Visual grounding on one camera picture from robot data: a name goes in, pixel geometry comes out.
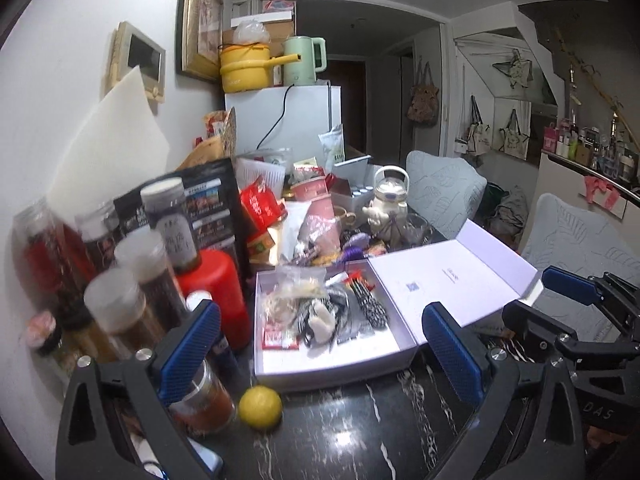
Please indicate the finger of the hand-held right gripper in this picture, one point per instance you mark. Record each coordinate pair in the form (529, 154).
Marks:
(570, 285)
(535, 332)

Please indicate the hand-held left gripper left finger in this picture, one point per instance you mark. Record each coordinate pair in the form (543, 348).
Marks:
(192, 350)

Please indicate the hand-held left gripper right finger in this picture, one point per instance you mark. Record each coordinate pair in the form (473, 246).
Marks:
(455, 355)

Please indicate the white gift box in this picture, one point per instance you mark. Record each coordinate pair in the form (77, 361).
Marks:
(450, 270)

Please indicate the red white snack packet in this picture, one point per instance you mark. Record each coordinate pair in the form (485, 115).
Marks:
(277, 337)

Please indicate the purple silver snack packet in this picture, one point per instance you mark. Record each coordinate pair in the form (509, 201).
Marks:
(357, 335)

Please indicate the clear bag with round biscuit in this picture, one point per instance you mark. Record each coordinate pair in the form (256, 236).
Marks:
(292, 292)

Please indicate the red gold candy packet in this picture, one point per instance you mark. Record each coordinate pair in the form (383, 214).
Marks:
(356, 276)

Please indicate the checkered plush toy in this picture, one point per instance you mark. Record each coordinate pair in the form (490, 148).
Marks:
(322, 322)

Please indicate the blue tube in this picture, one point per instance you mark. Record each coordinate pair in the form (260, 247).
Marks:
(224, 355)

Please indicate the large chair light blue cover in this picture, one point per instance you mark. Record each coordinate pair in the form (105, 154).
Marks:
(575, 240)

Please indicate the glass jar orange preserve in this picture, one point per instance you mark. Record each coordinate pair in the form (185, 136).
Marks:
(205, 400)

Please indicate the red plastic canister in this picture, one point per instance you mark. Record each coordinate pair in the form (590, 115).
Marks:
(215, 280)

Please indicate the brown spice jar white lid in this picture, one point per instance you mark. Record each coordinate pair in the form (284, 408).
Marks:
(115, 310)
(150, 280)

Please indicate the yellow lemon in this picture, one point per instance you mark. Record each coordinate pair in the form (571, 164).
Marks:
(260, 407)

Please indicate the grey bag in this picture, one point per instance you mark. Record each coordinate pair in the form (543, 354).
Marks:
(510, 212)

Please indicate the pink ribbon bow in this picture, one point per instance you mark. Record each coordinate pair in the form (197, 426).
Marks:
(600, 191)

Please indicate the dark labelled jar white lid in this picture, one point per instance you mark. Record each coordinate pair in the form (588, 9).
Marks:
(172, 235)

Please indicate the glass tumbler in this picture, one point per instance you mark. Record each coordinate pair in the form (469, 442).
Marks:
(415, 230)

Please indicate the row of bottles on shelf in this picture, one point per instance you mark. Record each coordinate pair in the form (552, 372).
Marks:
(590, 152)

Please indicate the dark jar silver lid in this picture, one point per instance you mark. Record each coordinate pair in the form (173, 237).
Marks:
(100, 240)

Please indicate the purple ribbon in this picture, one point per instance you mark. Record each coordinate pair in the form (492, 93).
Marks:
(357, 244)

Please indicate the small jar pink lid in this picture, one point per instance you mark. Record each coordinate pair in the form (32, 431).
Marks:
(42, 332)

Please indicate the black stand-up pouch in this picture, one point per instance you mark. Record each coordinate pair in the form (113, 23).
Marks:
(212, 200)

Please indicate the white tote bag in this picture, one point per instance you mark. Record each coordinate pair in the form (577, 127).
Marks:
(515, 140)
(480, 137)

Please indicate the small chair light blue cover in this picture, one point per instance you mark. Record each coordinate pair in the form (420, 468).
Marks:
(442, 190)

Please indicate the red snack bag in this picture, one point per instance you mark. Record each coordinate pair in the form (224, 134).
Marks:
(260, 205)

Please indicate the white kettle-shaped toy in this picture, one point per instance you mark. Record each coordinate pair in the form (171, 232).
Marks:
(387, 200)

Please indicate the jar of red dried fruit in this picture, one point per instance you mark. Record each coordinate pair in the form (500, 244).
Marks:
(45, 260)

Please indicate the beige mug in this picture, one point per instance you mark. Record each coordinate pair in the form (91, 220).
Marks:
(344, 215)

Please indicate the white paper sheet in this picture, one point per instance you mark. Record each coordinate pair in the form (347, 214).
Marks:
(260, 174)

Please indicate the brown paper bag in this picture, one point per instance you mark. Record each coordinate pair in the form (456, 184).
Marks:
(200, 154)

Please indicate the pink cups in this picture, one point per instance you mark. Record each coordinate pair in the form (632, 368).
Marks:
(310, 189)

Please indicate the dry branch decoration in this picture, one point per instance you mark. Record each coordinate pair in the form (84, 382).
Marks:
(590, 77)

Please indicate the white foam board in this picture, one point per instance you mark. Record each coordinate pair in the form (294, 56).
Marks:
(110, 150)

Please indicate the round woven fan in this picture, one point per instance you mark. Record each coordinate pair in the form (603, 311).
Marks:
(231, 130)

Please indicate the brown tote bag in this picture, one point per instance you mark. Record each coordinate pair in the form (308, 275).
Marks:
(422, 102)

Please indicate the white green pouch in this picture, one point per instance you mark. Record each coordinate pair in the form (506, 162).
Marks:
(332, 147)

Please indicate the white fridge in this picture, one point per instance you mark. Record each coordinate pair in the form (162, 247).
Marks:
(305, 115)

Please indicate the brown door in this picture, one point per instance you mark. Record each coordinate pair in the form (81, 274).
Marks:
(350, 105)

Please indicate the yellow pot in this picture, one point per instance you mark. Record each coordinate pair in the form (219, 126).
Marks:
(242, 70)

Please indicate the green electric kettle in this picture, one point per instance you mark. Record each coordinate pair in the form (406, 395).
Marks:
(300, 62)

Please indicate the clear plastic bag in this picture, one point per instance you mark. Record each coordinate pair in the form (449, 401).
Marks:
(251, 32)

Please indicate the cardboard box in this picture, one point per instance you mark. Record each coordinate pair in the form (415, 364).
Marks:
(280, 35)

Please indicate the gold framed picture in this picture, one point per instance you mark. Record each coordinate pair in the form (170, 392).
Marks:
(202, 20)

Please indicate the white wall switch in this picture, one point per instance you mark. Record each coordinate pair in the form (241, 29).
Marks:
(461, 145)

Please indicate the wall intercom panel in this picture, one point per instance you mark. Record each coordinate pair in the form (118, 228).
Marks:
(142, 57)

